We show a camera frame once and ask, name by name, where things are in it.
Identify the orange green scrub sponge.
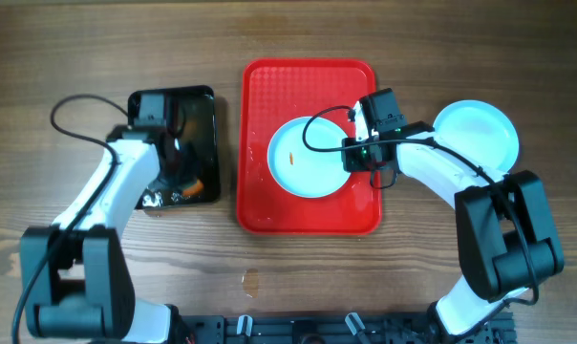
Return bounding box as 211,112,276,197
182,179,204,198

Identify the white plate top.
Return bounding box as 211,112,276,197
267,117,351,199

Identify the white plate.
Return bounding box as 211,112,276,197
267,117,351,199
433,99,520,172

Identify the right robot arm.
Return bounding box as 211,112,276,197
342,129,565,343

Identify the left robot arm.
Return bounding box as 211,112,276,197
13,139,196,343

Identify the black water tray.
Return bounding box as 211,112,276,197
127,85,221,209

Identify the red plastic tray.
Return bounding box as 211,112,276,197
236,58,382,235

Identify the right black cable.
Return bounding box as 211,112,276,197
301,104,541,307

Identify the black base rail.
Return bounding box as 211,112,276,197
182,312,518,344

